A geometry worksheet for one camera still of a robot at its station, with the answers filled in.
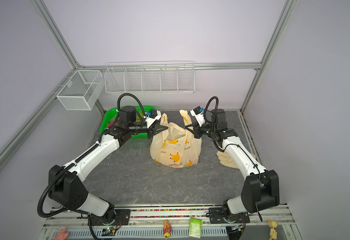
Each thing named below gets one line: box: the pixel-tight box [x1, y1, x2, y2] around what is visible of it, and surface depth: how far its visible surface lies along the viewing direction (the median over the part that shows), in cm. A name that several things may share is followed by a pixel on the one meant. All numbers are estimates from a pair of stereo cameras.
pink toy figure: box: [54, 226, 70, 240], surface depth 69 cm
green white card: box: [188, 217, 203, 239], surface depth 71 cm
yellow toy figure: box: [268, 219, 279, 240], surface depth 71 cm
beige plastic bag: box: [149, 109, 202, 168], surface depth 82 cm
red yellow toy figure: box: [163, 220, 172, 240], surface depth 70 cm
